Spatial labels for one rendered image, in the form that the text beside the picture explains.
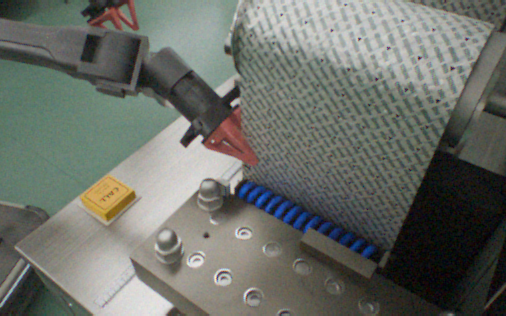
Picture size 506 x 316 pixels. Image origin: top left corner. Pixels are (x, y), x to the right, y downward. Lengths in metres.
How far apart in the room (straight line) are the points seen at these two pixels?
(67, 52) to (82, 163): 1.66
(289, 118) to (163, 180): 0.38
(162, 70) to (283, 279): 0.31
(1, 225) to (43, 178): 0.52
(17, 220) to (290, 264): 1.38
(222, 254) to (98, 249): 0.27
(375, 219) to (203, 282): 0.22
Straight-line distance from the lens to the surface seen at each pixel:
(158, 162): 0.84
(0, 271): 1.67
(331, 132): 0.47
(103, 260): 0.73
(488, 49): 0.42
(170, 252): 0.53
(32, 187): 2.23
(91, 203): 0.77
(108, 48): 0.59
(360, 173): 0.49
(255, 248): 0.54
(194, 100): 0.56
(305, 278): 0.53
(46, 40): 0.63
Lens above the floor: 1.49
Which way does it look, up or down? 45 degrees down
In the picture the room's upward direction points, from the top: straight up
